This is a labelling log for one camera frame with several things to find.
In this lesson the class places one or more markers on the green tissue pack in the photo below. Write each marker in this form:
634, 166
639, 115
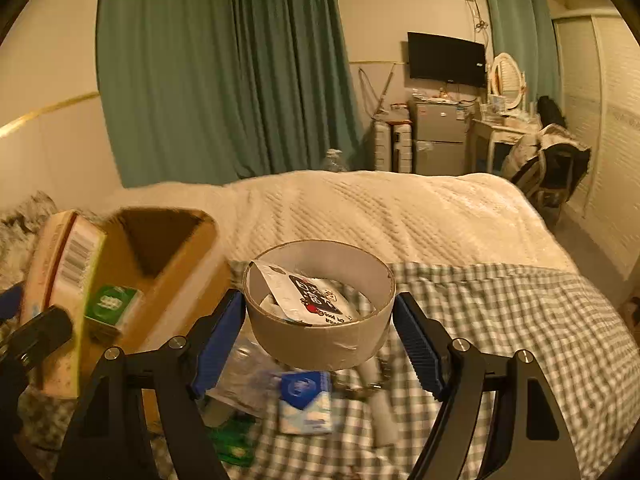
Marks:
112, 305

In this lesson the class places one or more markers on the black and white sachet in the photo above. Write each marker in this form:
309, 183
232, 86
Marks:
310, 300

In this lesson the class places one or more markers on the black wall television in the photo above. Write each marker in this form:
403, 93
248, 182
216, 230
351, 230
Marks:
445, 57

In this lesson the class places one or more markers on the cream quilted blanket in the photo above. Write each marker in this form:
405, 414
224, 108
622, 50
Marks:
375, 210

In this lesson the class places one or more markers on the leaning stick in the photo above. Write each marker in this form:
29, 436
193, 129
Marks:
386, 87

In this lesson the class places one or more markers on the brown cardboard box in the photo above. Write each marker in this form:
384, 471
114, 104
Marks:
185, 280

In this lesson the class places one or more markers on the teal corner curtain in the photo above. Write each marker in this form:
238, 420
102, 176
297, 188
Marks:
295, 85

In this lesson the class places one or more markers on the white louvered wardrobe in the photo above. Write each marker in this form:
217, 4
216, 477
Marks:
610, 135

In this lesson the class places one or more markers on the blue tissue pack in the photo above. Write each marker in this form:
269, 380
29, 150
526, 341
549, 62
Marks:
305, 395

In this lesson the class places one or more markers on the silver fridge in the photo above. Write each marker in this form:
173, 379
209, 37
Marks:
440, 140

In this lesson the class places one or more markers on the white suitcase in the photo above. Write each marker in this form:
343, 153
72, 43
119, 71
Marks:
392, 147

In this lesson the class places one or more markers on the floral pillow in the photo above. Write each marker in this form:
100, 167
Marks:
22, 230

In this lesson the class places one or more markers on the wide teal curtain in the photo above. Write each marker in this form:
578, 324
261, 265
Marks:
165, 85

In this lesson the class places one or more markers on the green packet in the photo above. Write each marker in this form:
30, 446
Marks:
232, 442

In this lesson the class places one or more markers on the white dressing table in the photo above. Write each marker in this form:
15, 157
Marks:
500, 132

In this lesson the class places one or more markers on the beige barcode box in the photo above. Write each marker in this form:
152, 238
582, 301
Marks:
55, 270

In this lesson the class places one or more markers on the black bag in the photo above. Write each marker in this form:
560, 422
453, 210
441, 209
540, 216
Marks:
550, 110

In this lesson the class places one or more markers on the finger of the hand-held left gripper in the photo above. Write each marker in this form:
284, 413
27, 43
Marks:
40, 330
9, 302

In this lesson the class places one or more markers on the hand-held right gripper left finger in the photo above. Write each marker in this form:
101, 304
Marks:
220, 345

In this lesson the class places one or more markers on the narrow teal curtain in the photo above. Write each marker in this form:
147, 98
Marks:
520, 25

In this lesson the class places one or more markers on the brown packing tape roll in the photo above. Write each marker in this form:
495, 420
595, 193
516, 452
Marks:
320, 345

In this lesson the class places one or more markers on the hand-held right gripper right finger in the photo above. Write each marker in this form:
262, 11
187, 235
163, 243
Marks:
417, 345

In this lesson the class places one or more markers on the green checked bed sheet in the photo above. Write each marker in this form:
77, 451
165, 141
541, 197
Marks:
500, 310

